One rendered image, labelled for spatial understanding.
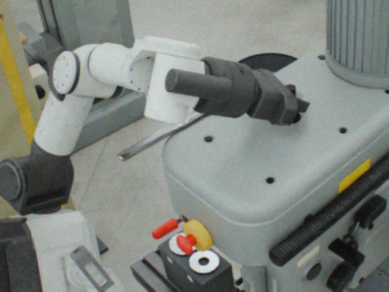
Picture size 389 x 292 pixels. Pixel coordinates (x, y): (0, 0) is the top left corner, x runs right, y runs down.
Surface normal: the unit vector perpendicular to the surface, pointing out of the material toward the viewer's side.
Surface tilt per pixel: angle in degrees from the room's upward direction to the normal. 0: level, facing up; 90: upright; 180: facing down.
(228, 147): 0
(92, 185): 0
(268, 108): 90
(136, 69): 76
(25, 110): 90
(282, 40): 0
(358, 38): 90
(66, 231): 58
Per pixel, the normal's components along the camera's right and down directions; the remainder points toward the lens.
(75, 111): 0.54, 0.60
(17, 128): 0.68, 0.41
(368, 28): -0.37, 0.58
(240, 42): -0.06, -0.79
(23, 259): 0.70, -0.18
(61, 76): -0.70, -0.07
